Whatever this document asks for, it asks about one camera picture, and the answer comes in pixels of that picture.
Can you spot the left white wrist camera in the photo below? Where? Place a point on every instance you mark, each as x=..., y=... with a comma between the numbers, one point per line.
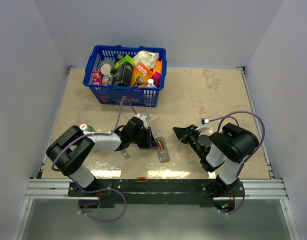
x=145, y=119

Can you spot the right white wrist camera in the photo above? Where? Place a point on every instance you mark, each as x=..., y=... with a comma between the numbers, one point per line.
x=204, y=125

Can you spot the white pump bottle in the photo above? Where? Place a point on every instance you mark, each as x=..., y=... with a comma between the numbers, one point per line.
x=107, y=67

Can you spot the small white cap bottle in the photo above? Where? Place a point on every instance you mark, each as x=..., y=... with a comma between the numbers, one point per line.
x=150, y=83

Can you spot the magenta small box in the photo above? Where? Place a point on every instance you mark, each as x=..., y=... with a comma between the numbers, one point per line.
x=156, y=78

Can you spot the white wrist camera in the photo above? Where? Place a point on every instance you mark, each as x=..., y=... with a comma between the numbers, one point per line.
x=145, y=119
x=204, y=125

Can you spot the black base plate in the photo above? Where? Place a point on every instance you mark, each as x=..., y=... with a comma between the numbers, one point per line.
x=202, y=192

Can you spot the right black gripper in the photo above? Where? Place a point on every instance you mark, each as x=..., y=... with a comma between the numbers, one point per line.
x=184, y=134

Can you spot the black green box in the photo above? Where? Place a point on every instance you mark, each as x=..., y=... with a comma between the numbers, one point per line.
x=123, y=72

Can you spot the orange juice bottle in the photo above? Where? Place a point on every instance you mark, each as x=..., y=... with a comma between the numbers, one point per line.
x=86, y=127

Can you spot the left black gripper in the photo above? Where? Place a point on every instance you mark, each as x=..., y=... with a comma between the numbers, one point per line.
x=150, y=141

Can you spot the pink box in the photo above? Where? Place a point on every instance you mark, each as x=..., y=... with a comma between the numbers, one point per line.
x=97, y=77

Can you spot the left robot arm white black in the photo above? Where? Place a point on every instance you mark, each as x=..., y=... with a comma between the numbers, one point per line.
x=70, y=150

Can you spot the blue plastic basket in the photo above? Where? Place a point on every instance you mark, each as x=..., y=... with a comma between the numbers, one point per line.
x=112, y=95

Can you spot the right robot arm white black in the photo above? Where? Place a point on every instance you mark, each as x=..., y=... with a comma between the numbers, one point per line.
x=226, y=149

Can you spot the crumpled white paper bag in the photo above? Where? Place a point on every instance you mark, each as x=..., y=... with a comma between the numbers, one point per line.
x=147, y=58

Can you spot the white grey remote control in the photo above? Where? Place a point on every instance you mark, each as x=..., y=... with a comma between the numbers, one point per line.
x=163, y=155

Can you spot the grey battery cover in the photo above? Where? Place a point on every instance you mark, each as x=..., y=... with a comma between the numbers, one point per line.
x=125, y=154

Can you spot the orange Gillette razor box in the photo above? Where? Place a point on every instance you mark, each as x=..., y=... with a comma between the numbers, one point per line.
x=140, y=75

